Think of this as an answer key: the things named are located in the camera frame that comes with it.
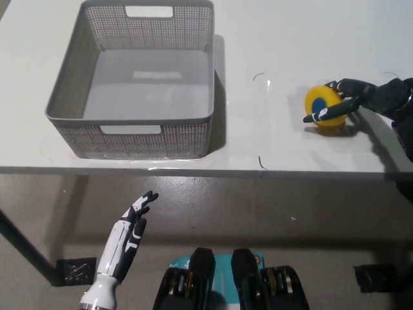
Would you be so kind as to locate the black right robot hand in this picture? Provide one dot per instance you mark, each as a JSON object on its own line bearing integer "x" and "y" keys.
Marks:
{"x": 374, "y": 95}

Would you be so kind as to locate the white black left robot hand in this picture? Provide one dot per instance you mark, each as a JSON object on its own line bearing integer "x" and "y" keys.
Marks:
{"x": 121, "y": 248}

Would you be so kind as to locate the black teal robot torso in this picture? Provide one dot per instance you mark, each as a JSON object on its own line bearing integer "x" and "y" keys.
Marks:
{"x": 206, "y": 284}

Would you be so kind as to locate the black floor tape patch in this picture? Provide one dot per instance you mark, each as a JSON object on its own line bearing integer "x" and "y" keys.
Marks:
{"x": 75, "y": 270}
{"x": 376, "y": 277}

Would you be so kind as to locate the grey perforated plastic basket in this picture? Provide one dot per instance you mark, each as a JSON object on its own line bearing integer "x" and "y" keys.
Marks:
{"x": 135, "y": 93}

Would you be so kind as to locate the dark rounded object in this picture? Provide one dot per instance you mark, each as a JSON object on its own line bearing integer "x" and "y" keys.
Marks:
{"x": 406, "y": 192}

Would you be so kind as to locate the black table leg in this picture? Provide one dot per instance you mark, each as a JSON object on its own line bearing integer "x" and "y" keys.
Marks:
{"x": 27, "y": 248}

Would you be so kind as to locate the yellow duck toy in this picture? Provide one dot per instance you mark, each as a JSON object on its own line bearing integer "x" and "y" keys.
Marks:
{"x": 322, "y": 124}

